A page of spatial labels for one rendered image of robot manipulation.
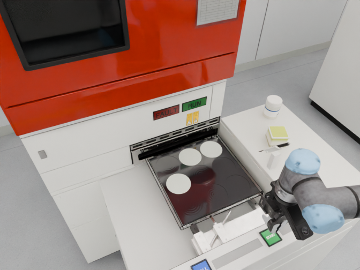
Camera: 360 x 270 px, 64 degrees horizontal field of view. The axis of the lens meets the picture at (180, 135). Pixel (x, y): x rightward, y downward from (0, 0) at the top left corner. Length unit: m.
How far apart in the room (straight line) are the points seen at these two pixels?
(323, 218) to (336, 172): 0.63
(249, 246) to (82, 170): 0.72
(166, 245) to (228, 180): 0.36
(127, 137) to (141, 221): 0.34
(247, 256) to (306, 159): 0.41
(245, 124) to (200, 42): 0.51
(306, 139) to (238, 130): 0.30
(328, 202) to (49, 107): 0.80
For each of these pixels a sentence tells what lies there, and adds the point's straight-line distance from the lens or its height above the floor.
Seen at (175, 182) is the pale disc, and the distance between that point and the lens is 1.21.
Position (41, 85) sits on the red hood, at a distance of 0.94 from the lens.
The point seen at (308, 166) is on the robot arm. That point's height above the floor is 1.36.
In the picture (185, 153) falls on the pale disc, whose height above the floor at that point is 0.90.
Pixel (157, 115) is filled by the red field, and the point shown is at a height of 1.10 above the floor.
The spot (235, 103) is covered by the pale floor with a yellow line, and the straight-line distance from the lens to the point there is 3.05.
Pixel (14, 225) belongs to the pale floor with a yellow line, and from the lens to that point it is 2.39.
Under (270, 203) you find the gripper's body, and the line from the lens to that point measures 0.92.
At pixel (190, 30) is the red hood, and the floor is 1.46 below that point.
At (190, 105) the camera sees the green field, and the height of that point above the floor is 1.10.
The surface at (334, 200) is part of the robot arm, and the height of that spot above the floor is 1.33.
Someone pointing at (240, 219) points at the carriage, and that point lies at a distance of 1.17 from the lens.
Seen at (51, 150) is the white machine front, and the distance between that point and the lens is 1.17.
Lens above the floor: 1.89
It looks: 45 degrees down
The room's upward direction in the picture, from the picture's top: 1 degrees clockwise
